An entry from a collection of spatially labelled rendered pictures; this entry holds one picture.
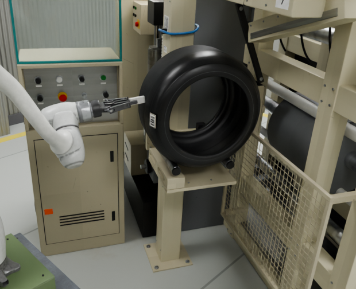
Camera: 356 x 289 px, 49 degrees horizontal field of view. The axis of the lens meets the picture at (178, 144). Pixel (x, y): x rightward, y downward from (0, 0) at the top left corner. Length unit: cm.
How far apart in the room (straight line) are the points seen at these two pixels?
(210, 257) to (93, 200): 87
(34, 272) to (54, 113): 62
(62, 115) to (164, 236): 118
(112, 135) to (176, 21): 80
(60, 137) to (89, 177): 96
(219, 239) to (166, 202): 67
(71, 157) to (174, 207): 101
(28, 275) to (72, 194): 104
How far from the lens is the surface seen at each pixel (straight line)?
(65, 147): 160
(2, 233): 152
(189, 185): 195
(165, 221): 248
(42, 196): 254
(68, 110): 169
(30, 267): 162
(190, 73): 168
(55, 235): 271
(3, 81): 142
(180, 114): 216
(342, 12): 155
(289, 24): 179
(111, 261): 271
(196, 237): 291
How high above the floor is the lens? 182
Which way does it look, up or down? 25 degrees down
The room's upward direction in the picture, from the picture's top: 3 degrees clockwise
